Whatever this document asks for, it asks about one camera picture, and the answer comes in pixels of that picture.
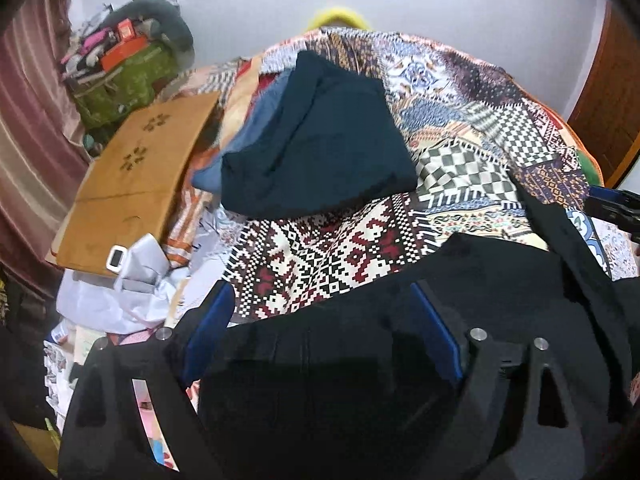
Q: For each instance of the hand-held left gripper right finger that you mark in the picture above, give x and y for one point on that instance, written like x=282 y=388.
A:
x=436 y=332

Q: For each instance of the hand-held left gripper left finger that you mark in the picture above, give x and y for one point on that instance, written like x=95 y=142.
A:
x=212 y=317

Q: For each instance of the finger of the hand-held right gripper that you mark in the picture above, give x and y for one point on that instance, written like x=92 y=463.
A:
x=612 y=207

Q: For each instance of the black pants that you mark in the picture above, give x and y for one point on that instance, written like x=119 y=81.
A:
x=350 y=360

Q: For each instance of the dark teal folded pants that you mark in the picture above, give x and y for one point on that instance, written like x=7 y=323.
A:
x=325 y=140

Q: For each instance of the orange green cloth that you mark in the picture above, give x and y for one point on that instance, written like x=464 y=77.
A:
x=589 y=166

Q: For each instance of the white crumpled cloth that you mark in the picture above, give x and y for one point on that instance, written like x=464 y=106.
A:
x=135 y=285

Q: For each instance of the brown wooden door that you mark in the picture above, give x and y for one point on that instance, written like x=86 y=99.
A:
x=612 y=100

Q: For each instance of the small white device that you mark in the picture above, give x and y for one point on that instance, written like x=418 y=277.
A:
x=116 y=259

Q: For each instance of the patchwork patterned blanket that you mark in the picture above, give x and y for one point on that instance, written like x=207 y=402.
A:
x=325 y=260

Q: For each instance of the blue folded garment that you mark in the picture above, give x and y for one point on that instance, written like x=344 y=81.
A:
x=255 y=130

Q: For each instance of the green fabric bag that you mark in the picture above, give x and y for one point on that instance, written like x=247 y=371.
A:
x=125 y=85

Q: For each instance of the maroon striped curtain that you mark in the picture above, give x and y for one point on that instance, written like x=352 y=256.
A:
x=30 y=135

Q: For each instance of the orange box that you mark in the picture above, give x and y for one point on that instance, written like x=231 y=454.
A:
x=122 y=52

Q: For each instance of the pile of pink clutter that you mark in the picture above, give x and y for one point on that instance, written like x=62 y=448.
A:
x=90 y=50

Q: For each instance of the grey backpack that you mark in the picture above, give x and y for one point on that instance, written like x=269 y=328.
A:
x=160 y=17

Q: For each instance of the yellow round object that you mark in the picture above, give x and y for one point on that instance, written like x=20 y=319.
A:
x=340 y=16

